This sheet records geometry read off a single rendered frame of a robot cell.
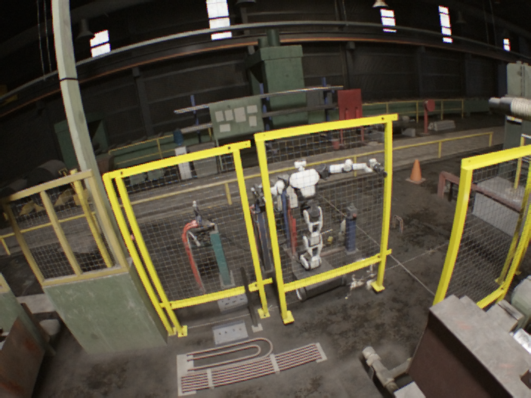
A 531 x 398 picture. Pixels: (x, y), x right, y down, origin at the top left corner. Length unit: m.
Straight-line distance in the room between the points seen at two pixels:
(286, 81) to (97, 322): 9.99
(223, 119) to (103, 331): 6.57
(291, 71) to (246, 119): 3.65
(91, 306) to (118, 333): 0.43
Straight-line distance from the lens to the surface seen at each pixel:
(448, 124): 13.61
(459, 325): 1.31
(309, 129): 2.11
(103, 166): 9.50
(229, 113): 8.15
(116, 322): 2.98
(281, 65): 10.98
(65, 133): 11.98
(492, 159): 1.87
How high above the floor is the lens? 2.27
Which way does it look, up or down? 23 degrees down
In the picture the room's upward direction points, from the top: 8 degrees counter-clockwise
